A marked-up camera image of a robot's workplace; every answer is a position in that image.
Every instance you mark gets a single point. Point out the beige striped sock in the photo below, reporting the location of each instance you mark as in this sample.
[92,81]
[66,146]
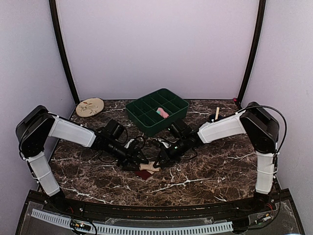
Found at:
[146,170]

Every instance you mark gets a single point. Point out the wooden stick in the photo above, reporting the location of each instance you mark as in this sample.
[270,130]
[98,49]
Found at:
[217,113]

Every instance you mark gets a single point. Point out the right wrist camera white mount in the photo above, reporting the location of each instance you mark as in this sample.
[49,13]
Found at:
[165,143]

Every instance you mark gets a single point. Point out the right black frame post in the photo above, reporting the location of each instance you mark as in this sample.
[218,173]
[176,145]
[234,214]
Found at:
[252,53]

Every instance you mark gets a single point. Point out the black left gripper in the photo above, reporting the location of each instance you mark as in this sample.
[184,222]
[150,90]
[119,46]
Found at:
[129,158]

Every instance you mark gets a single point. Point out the left black frame post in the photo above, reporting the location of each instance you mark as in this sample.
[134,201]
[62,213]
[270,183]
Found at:
[62,50]

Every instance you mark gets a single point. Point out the small circuit board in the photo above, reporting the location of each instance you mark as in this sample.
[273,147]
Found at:
[79,225]

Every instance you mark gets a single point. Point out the round beige floral coaster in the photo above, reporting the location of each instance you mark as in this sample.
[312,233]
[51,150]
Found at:
[89,107]

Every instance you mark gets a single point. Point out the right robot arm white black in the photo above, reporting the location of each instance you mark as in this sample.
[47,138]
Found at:
[259,125]

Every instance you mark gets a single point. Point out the black front rail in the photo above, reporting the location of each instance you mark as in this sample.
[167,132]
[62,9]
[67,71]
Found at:
[99,211]

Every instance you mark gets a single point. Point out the black frame post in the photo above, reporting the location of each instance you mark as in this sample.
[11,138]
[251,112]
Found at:
[252,53]
[62,50]

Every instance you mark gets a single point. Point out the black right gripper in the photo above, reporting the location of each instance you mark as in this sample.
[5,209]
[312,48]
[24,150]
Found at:
[167,158]

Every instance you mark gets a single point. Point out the dark blue mug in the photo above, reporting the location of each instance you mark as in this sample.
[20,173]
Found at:
[213,118]

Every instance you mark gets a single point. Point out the green compartment tray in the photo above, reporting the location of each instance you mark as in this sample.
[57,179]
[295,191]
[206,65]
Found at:
[142,112]

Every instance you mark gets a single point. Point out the white slotted cable duct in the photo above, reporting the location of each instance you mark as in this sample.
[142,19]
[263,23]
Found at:
[103,229]

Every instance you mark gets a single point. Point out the pink patterned sock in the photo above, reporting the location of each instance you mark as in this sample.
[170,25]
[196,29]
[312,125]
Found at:
[162,113]

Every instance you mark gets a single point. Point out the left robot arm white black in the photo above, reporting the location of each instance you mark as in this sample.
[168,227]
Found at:
[40,125]

